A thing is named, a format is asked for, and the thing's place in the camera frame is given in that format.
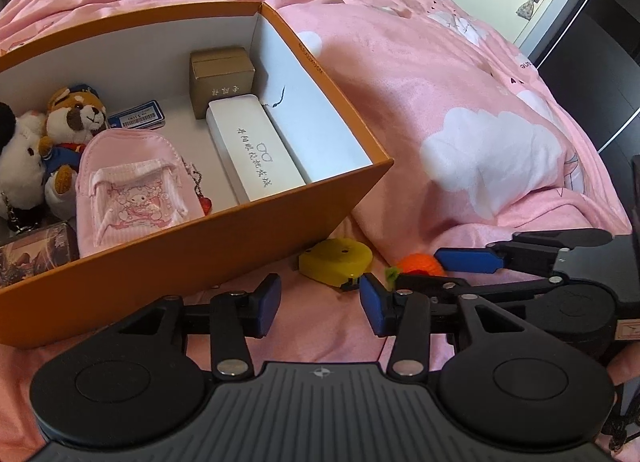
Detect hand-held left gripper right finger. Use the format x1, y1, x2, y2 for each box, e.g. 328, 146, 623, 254
359, 273, 538, 383

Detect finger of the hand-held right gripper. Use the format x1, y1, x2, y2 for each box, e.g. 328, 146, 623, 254
395, 273, 568, 303
434, 229, 613, 277

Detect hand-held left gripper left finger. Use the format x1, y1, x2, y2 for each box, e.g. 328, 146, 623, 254
111, 273, 282, 383

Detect orange crochet carrot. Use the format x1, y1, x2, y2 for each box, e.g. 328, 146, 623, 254
385, 253, 447, 287

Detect yellow tape measure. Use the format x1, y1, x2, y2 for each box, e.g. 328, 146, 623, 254
298, 238, 374, 291

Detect orange cardboard box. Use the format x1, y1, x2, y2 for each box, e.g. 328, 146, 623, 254
0, 2, 394, 348

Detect white glasses case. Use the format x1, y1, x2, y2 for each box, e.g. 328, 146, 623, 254
205, 96, 307, 203

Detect pink cartoon print pouch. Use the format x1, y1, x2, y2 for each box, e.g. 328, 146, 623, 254
75, 129, 207, 259

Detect small gold box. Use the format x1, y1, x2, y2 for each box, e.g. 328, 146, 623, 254
189, 46, 257, 120

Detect blue card tag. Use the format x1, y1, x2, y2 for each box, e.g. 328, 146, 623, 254
107, 100, 167, 131

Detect dark printed box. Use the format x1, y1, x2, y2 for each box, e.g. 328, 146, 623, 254
0, 221, 81, 289

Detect red panda sailor plush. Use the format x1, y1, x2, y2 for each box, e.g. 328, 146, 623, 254
39, 85, 110, 220

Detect white and black plush toy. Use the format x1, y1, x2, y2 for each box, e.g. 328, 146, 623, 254
0, 102, 48, 233

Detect pink cloud print blanket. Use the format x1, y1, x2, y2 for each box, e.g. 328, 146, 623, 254
0, 0, 640, 462

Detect dark cabinet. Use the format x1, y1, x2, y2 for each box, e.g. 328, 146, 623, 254
537, 0, 640, 153

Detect red heart charm chain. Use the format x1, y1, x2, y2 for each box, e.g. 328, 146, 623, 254
182, 157, 213, 217

